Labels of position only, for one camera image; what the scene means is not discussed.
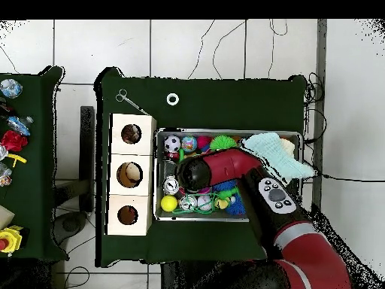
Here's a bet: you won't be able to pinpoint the mint green knitted cloth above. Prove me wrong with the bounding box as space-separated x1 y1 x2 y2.
241 132 316 184

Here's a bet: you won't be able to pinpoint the cream knitted cloth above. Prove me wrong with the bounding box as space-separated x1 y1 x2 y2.
280 137 296 157

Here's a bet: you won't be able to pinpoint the wooden box with three holes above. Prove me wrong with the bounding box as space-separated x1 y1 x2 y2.
105 113 158 236

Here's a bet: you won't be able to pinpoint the colourful globe ball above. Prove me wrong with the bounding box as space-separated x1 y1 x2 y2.
181 135 199 154

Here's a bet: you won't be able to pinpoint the black white toy soccer ball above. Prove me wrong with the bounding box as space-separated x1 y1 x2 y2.
164 135 182 153

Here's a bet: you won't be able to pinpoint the silver soda can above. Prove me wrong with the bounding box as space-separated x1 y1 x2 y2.
162 175 180 195

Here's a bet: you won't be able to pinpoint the green spiky ball with eyes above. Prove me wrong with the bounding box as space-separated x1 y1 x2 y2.
209 134 238 152

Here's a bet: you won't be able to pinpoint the white toy baseball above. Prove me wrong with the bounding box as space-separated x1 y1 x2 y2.
197 194 214 211

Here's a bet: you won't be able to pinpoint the yellow ball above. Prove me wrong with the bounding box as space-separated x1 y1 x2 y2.
160 194 179 212

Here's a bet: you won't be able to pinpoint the blue spiky ball with eyes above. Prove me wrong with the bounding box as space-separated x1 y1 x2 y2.
225 193 247 216

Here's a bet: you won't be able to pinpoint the metal scissors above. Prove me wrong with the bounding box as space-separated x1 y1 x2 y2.
115 89 150 116

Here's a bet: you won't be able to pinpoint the yellow plastic toy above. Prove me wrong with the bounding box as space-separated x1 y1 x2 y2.
6 153 28 169

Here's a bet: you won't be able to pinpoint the crushed bottle with blue label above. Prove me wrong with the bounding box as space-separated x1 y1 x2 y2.
6 115 35 137

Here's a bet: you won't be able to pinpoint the red cloth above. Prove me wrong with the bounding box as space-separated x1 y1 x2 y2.
0 129 29 152

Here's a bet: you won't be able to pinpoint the clear plastic packet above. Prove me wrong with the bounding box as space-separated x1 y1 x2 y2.
0 162 14 187

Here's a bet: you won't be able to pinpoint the crushed clear plastic bottle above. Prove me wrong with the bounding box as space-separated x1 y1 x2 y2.
0 78 23 99

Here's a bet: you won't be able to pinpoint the beige foam block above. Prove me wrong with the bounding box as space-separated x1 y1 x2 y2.
0 205 16 231

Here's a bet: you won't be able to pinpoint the yellow emergency stop button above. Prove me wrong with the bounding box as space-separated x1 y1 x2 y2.
0 225 24 255

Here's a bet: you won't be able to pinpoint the wire mesh bin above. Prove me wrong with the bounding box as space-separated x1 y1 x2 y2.
153 128 303 224

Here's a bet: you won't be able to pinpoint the green skipping rope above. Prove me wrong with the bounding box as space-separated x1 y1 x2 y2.
171 186 241 216

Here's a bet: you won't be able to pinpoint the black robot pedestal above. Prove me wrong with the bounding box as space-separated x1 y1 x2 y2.
160 260 187 289

